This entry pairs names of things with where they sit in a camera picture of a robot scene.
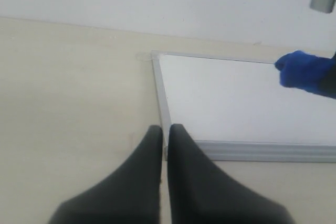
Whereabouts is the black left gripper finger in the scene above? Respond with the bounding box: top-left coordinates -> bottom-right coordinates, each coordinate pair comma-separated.
319,54 -> 335,97

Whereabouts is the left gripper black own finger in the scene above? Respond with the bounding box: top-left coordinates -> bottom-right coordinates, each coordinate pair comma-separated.
49,125 -> 163,224
167,124 -> 294,223

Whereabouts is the blue cloth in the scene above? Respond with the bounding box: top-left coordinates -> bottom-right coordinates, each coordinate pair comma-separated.
275,51 -> 335,99

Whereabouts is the white board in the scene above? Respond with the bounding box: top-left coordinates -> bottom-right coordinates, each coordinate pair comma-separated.
151,51 -> 335,163

